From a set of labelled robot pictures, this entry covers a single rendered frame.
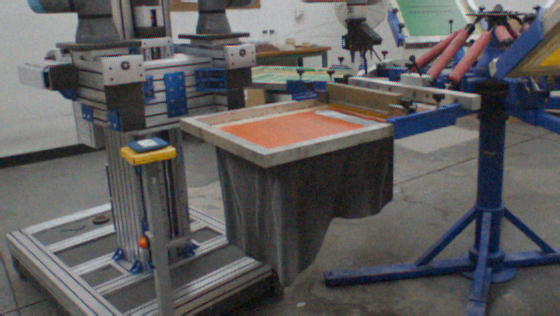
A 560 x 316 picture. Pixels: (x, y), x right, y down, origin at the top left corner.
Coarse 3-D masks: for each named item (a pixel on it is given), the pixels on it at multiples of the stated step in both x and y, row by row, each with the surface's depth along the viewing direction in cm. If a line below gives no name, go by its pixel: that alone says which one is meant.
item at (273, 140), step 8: (336, 120) 186; (344, 120) 186; (376, 120) 185; (384, 120) 185; (344, 128) 174; (352, 128) 174; (264, 136) 167; (272, 136) 166; (280, 136) 166; (264, 144) 157; (272, 144) 157; (280, 144) 157
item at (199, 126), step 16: (224, 112) 188; (240, 112) 190; (256, 112) 194; (272, 112) 199; (192, 128) 171; (208, 128) 165; (368, 128) 159; (384, 128) 161; (224, 144) 153; (240, 144) 145; (256, 144) 144; (288, 144) 143; (304, 144) 143; (320, 144) 146; (336, 144) 150; (352, 144) 154; (256, 160) 139; (272, 160) 137; (288, 160) 140
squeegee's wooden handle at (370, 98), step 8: (328, 88) 205; (336, 88) 201; (344, 88) 197; (352, 88) 194; (360, 88) 191; (328, 96) 206; (336, 96) 202; (344, 96) 198; (352, 96) 194; (360, 96) 190; (368, 96) 187; (376, 96) 183; (384, 96) 180; (392, 96) 177; (400, 96) 176; (360, 104) 191; (368, 104) 188; (376, 104) 184; (384, 104) 181
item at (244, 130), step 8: (304, 112) 201; (312, 112) 201; (344, 112) 199; (352, 112) 199; (264, 120) 189; (272, 120) 189; (320, 120) 187; (328, 120) 187; (224, 128) 179; (232, 128) 178; (240, 128) 178; (248, 128) 178; (256, 128) 178; (240, 136) 167; (248, 136) 167; (256, 136) 167
